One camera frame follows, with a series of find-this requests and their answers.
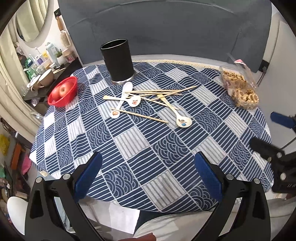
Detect wooden chopstick top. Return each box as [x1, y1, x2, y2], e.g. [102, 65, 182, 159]
[125, 85, 198, 93]

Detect dark side shelf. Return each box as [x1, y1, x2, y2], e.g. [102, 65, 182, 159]
[23, 57, 82, 103]

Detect wooden chopstick diagonal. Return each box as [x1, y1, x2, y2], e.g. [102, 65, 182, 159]
[139, 96, 179, 110]

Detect wooden chopstick front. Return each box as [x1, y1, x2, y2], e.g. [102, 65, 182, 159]
[110, 108, 169, 123]

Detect oval wall mirror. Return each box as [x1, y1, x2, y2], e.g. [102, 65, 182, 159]
[15, 0, 54, 48]

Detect red plastic bowl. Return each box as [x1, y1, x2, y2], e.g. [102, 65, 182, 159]
[48, 76, 78, 108]

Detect beige ceramic mug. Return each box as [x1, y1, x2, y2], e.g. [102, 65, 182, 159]
[29, 69, 54, 92]

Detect wooden chopstick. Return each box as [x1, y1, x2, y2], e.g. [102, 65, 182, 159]
[125, 85, 198, 93]
[128, 92, 182, 96]
[110, 108, 169, 123]
[149, 85, 198, 101]

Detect grey upholstered sofa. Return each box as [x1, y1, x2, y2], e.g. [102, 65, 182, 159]
[58, 1, 272, 72]

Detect red apple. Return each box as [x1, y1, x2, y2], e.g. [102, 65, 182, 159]
[59, 81, 73, 98]

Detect blue patterned tablecloth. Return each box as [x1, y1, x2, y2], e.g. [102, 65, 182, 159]
[30, 62, 273, 213]

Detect black cylindrical utensil holder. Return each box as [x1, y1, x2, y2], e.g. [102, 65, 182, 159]
[100, 39, 135, 85]

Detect white ceramic spoon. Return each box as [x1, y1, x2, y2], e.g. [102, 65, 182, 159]
[157, 94, 192, 128]
[102, 95, 141, 108]
[110, 82, 133, 119]

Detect cream curtain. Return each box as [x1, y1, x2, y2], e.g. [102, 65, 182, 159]
[1, 26, 40, 143]

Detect clear plastic snack box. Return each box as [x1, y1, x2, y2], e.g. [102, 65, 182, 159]
[219, 66, 259, 109]

